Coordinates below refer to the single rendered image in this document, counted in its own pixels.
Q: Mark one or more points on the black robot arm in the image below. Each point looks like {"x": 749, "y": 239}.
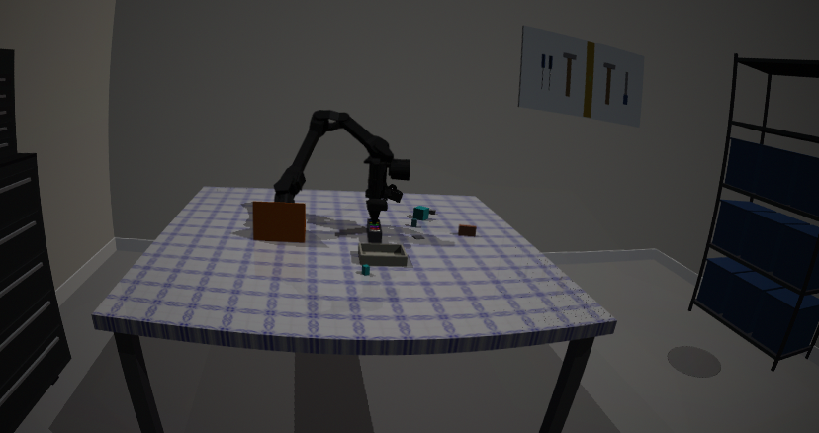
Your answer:
{"x": 293, "y": 179}

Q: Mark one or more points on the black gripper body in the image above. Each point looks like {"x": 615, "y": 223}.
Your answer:
{"x": 375, "y": 193}

